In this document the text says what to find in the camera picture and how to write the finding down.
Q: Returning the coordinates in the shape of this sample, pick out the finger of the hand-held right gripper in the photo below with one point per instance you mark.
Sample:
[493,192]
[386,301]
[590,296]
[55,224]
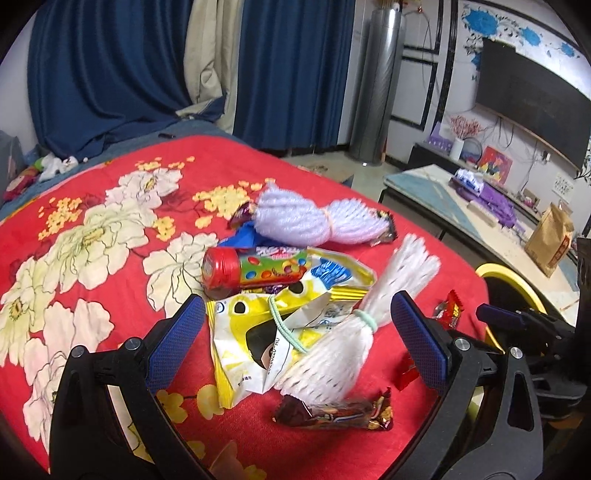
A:
[491,314]

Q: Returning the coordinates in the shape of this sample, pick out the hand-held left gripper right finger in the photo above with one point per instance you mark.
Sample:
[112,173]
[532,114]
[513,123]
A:
[418,342]

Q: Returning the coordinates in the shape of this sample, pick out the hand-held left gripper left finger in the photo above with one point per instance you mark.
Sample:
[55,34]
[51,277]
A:
[176,333]

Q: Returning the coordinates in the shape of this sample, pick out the yellow rimmed black bin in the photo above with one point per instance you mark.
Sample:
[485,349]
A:
[508,273]

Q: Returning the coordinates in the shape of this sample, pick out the yellow white snack bag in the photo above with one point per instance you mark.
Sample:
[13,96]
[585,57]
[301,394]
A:
[235,360]

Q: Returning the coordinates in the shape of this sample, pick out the white foam net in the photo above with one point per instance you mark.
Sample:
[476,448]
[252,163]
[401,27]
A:
[332,355]

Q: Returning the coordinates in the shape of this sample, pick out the blue glove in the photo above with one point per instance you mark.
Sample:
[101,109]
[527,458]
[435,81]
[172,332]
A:
[244,237]

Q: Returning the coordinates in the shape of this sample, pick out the small red wrapper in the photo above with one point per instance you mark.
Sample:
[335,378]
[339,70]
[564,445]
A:
[407,371]

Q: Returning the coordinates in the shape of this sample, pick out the red candy wrapper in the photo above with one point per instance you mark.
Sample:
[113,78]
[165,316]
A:
[448,310]

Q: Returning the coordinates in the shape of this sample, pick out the red floral blanket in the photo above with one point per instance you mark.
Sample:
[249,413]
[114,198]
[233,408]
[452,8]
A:
[115,277]

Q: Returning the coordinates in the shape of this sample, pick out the brown paper bag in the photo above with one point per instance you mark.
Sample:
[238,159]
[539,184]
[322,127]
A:
[549,240]

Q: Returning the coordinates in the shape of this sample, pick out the wooden block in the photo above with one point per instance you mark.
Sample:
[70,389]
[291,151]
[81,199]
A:
[480,214]

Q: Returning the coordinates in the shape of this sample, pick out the red capped candy tube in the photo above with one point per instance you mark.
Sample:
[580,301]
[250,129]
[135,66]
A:
[258,270]

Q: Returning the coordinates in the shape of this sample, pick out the yellow blue snack bag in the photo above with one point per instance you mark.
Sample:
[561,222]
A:
[337,272]

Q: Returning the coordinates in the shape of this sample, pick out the brown candy bar wrapper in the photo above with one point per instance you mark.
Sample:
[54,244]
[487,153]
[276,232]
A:
[332,411]

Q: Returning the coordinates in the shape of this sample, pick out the purple cloth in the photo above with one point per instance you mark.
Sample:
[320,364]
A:
[496,203]

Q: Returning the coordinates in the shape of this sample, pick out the orange purple snack packet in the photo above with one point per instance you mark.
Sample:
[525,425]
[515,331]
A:
[242,214]

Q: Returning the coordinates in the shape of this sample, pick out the blue white tissue pack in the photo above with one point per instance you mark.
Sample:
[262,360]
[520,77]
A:
[468,180]

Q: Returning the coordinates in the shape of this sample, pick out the low coffee table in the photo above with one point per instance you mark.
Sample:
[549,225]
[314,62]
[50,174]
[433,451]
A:
[425,189]

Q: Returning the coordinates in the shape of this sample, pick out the red framed picture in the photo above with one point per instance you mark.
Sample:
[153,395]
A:
[496,164]

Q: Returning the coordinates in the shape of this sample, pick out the round blue plate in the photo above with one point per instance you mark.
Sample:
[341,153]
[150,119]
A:
[473,151]

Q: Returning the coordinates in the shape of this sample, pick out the purple foam net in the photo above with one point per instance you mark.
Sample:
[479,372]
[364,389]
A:
[295,217]

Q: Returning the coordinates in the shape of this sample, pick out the white vase with flowers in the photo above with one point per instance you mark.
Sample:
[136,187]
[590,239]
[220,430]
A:
[457,148]

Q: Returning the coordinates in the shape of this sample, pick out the black television cabinet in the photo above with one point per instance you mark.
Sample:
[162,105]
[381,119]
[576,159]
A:
[425,158]

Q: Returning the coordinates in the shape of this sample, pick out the purple box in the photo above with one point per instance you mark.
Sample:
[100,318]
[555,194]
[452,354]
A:
[438,138]

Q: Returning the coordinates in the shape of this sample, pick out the white green stuffed toy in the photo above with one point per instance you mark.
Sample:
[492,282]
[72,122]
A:
[55,167]

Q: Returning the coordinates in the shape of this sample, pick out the red stuffed toy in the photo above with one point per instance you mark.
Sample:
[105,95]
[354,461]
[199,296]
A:
[21,182]

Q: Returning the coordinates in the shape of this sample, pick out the grey bag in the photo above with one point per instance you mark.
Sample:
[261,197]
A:
[10,161]

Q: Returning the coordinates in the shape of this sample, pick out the silver tower air conditioner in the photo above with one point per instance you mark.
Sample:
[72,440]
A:
[376,92]

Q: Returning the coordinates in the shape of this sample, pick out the wide blue curtain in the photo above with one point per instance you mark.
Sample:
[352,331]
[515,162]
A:
[106,69]

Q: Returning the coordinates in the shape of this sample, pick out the beige curtain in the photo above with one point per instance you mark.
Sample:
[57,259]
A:
[207,55]

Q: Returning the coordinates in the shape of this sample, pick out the narrow blue curtain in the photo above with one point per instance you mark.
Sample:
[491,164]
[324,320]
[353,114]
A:
[291,69]

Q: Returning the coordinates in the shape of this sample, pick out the white wall paper sheet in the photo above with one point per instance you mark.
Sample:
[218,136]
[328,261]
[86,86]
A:
[562,185]

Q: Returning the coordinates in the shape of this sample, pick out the black wall television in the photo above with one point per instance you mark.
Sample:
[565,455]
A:
[531,97]

